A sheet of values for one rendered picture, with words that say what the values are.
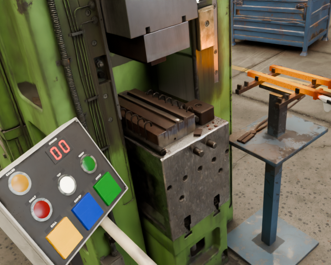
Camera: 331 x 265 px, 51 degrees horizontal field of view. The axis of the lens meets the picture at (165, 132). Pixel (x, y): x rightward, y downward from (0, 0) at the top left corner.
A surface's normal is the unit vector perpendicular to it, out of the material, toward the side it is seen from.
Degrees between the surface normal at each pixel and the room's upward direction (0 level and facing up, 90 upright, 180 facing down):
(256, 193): 0
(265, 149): 0
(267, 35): 90
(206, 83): 90
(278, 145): 0
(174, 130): 90
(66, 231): 60
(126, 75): 90
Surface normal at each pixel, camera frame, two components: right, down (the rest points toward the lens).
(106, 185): 0.73, -0.31
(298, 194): -0.11, -0.85
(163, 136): 0.64, 0.33
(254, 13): -0.66, 0.43
